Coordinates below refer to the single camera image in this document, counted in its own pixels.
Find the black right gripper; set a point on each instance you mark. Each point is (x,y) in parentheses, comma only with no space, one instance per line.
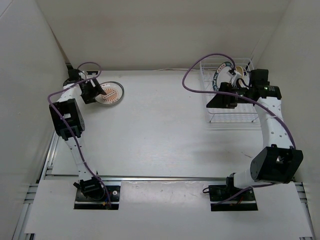
(221,101)

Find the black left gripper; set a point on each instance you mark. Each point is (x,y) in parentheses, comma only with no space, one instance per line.
(95,91)

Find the plate with orange pattern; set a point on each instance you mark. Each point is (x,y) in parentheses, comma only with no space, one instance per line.
(114,93)

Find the white plate teal rim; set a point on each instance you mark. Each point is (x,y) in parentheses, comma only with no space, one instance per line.
(221,75)

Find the cream plate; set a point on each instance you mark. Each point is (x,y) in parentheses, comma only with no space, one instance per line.
(241,71)

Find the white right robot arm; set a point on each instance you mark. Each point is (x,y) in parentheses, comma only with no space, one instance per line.
(279,159)

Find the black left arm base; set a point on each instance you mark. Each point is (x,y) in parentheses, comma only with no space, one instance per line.
(98,199)

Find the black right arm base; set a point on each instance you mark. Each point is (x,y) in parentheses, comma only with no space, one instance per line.
(230,199)

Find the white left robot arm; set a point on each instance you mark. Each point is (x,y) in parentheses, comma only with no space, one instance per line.
(69,123)

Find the white front cover board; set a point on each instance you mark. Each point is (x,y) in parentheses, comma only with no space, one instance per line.
(166,211)

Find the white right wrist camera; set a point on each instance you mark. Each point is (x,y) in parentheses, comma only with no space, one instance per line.
(234,75)

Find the white wire dish rack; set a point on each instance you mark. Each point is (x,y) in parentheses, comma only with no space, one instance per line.
(224,110)

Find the aluminium table edge rail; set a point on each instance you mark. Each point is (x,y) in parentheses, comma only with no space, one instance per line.
(135,178)

